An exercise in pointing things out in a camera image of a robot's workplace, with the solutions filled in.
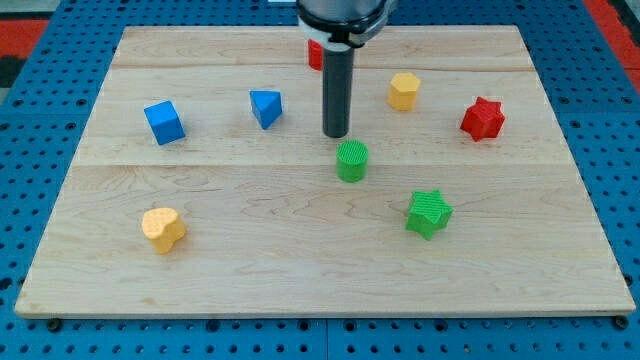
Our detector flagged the green star block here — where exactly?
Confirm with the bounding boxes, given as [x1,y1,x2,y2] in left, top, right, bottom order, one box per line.
[405,189,454,240]

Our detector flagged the light wooden board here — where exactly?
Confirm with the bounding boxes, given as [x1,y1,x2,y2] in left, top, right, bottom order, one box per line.
[15,26,636,319]

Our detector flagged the yellow hexagon block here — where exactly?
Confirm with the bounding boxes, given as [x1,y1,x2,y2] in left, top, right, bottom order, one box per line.
[387,72,421,111]

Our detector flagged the red block behind rod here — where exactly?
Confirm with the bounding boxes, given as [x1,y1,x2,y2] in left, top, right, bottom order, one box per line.
[307,39,323,71]

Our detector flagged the green cylinder block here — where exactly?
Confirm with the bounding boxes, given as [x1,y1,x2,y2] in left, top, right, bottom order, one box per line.
[336,139,369,183]

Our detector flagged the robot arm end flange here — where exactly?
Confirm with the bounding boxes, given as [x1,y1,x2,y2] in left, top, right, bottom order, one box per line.
[296,0,398,52]

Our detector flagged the yellow heart block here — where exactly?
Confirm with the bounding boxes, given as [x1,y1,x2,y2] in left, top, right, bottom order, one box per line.
[141,207,186,254]

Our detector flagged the blue triangle block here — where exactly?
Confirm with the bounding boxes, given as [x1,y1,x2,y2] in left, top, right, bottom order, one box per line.
[249,90,282,130]

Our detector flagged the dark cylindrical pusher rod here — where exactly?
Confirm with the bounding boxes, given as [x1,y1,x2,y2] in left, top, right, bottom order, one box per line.
[322,49,354,138]

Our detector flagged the blue cube block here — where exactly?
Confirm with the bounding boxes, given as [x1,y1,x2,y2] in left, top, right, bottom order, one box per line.
[144,101,186,145]

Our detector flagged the red star block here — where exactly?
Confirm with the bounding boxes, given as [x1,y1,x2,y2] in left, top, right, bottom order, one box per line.
[460,97,505,142]

